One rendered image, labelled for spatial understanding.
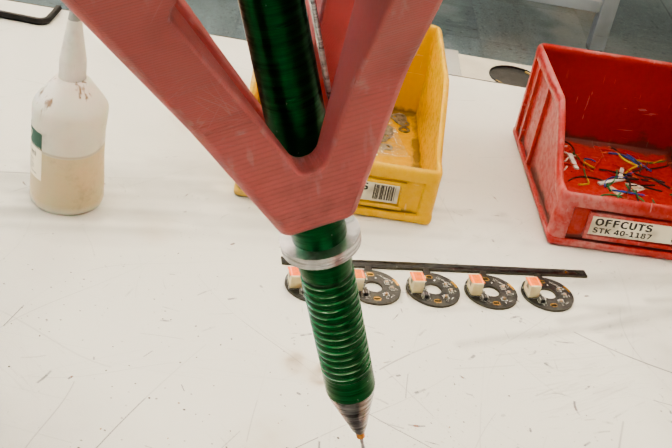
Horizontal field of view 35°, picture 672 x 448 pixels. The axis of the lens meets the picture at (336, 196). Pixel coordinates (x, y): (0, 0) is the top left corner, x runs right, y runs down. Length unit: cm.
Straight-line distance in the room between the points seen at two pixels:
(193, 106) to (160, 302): 30
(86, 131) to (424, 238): 17
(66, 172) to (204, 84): 33
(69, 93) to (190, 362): 13
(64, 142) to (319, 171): 31
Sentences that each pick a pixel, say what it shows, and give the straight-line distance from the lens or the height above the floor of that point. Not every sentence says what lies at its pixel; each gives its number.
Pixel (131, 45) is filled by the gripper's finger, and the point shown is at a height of 97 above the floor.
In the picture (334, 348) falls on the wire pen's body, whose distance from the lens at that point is 22.
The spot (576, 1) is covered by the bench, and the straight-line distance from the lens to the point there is 275.
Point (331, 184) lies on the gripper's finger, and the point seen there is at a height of 94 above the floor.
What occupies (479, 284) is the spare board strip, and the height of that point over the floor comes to 76.
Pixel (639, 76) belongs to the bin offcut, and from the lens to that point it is 65.
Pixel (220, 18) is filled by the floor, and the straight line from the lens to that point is 266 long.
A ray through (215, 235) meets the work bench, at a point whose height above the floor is 75.
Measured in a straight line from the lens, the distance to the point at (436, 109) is 56.
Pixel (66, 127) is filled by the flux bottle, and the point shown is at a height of 80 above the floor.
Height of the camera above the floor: 103
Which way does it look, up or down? 31 degrees down
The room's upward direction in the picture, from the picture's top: 11 degrees clockwise
